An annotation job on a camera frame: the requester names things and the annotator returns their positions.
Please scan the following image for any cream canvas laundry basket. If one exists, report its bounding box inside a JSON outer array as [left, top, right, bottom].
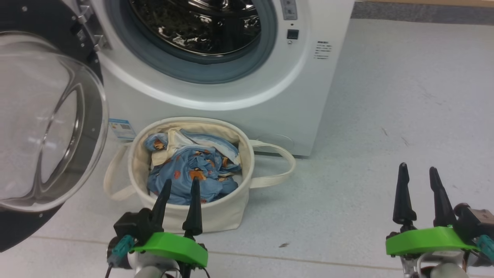
[[103, 117, 297, 234]]

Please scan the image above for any round filter cover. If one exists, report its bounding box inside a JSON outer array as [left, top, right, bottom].
[[257, 133, 294, 149]]

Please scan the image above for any metal door hinge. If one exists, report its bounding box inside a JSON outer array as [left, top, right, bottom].
[[76, 0, 110, 53]]

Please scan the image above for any grey rubber door gasket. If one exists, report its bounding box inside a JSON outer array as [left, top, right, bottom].
[[106, 0, 278, 85]]

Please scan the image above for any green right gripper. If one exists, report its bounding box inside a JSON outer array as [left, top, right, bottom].
[[385, 163, 479, 278]]

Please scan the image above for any black-rimmed glass washer door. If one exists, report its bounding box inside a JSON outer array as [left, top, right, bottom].
[[0, 0, 109, 253]]

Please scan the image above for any teal-plug left camera cable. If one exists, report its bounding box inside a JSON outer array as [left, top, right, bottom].
[[105, 235, 135, 278]]

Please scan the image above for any blue printed garment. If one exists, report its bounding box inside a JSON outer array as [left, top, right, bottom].
[[144, 133, 242, 205]]

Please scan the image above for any cream striped garment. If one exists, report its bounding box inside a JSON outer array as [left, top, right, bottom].
[[151, 129, 242, 166]]

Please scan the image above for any teal-plug camera cable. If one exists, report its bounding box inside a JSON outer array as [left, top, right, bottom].
[[105, 235, 135, 278], [475, 235, 494, 263]]

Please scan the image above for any blue energy label sticker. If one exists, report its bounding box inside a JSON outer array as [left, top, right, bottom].
[[109, 118, 136, 140]]

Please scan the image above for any white front-load washing machine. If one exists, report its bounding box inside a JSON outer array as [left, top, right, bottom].
[[62, 0, 355, 157]]

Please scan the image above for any grey warning sticker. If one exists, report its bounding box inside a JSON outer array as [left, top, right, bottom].
[[280, 0, 298, 20]]

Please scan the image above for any steel washer drum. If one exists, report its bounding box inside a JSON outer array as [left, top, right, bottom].
[[129, 0, 262, 56]]

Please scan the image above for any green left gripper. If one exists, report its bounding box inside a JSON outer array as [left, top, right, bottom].
[[108, 177, 211, 278]]

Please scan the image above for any small printed text label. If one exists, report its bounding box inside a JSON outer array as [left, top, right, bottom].
[[313, 40, 332, 60]]

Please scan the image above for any teal-plug right camera cable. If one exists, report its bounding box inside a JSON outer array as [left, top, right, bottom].
[[475, 235, 494, 263]]

